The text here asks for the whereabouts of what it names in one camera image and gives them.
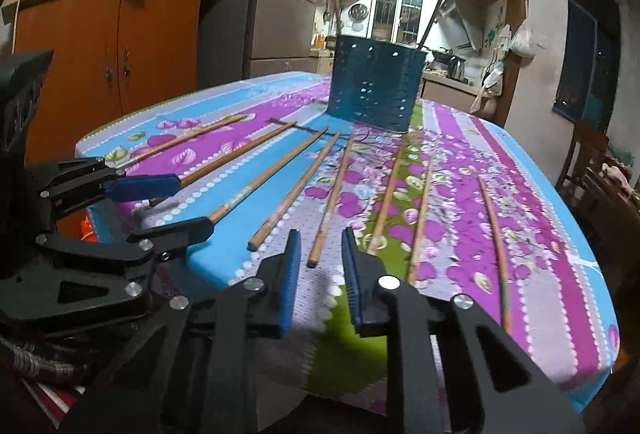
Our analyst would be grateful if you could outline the hanging cloth bags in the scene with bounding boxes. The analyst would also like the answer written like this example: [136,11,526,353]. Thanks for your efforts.
[470,64,503,115]

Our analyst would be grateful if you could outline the dark wooden dining table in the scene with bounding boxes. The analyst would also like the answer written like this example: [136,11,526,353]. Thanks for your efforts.
[580,159,640,255]

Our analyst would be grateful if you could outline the grey refrigerator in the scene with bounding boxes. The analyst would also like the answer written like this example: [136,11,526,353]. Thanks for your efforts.
[197,0,331,90]

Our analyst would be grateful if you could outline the blue perforated utensil holder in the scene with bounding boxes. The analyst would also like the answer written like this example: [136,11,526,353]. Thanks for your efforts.
[326,35,428,134]

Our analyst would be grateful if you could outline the barred kitchen window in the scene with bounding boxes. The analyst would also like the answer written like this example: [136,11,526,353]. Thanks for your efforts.
[370,0,428,42]

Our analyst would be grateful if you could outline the hanging white plastic bag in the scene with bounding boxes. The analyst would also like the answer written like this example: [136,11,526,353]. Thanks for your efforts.
[510,21,548,60]

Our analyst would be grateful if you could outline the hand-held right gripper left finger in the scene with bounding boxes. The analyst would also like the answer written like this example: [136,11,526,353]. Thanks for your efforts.
[60,229,303,434]

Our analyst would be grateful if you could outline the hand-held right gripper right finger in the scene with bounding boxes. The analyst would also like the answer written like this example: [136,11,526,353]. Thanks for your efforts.
[341,228,586,434]

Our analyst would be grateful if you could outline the orange wooden cabinet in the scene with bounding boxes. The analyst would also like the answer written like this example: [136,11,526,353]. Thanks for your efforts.
[11,0,206,160]

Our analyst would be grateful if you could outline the steel range hood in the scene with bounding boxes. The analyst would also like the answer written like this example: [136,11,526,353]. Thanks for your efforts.
[440,0,506,50]

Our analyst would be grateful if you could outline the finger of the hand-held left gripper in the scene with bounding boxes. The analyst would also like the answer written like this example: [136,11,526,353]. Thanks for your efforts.
[0,216,216,326]
[25,157,182,227]

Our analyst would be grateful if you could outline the steel electric kettle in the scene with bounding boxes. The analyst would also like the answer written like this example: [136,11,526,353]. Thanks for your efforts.
[447,55,468,82]

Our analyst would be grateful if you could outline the floral striped tablecloth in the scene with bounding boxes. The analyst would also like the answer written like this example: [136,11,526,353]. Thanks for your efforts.
[74,71,621,415]

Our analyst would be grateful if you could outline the wooden chair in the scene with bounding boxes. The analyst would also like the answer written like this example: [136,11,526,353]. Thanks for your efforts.
[555,120,611,200]

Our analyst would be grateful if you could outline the dark room window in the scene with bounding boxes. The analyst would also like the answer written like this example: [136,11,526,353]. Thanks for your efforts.
[552,0,621,122]

